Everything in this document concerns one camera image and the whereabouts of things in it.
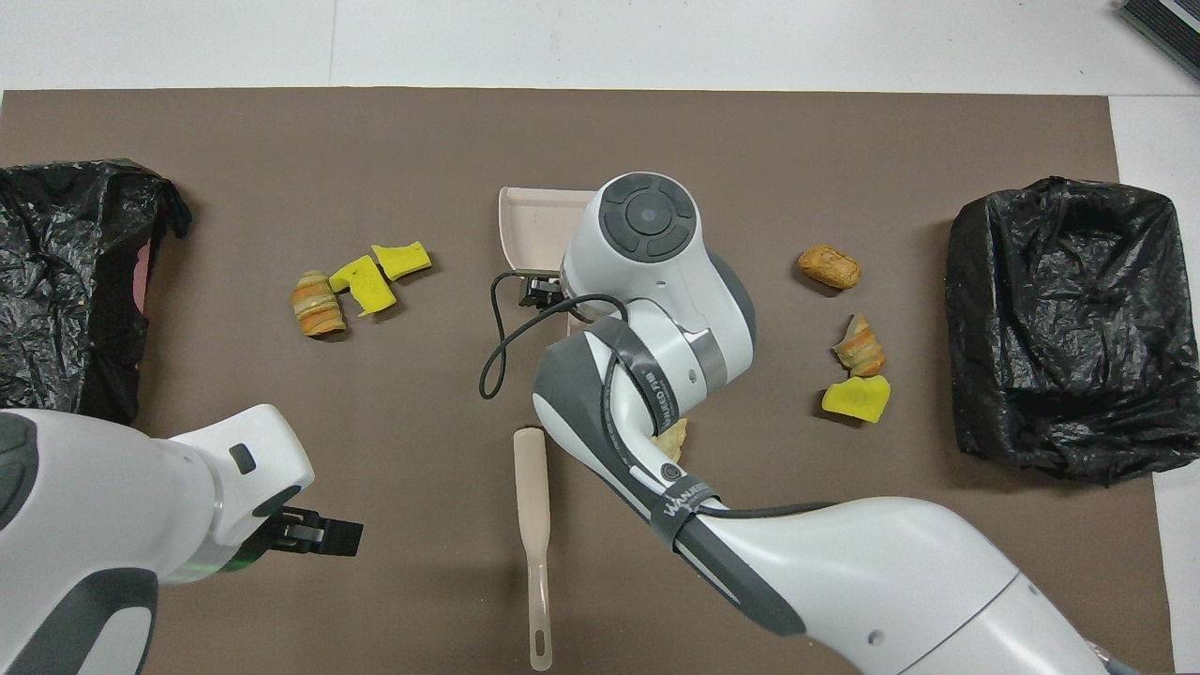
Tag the brown bread roll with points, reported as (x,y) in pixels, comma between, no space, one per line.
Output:
(829,267)

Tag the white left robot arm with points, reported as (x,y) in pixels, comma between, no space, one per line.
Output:
(94,506)

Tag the black bag lined pink bin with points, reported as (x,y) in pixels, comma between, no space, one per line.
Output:
(56,216)

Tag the brown table mat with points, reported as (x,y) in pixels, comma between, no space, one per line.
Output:
(375,141)

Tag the yellow sponge piece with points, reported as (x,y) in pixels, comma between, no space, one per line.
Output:
(401,260)
(364,286)
(855,398)

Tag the beige plastic dustpan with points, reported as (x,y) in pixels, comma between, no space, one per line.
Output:
(539,220)

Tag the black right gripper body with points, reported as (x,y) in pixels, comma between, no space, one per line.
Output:
(542,291)

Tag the dark ribbed object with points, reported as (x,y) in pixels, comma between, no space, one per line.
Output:
(1172,23)

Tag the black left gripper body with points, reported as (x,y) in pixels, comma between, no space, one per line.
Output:
(337,539)

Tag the striped bread piece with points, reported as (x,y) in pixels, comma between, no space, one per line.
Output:
(860,349)
(317,305)

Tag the pale crumpled bread piece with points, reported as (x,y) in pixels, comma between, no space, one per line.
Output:
(673,439)

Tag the beige hand brush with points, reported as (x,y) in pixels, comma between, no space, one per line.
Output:
(532,487)

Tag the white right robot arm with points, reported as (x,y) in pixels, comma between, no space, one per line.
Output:
(891,581)

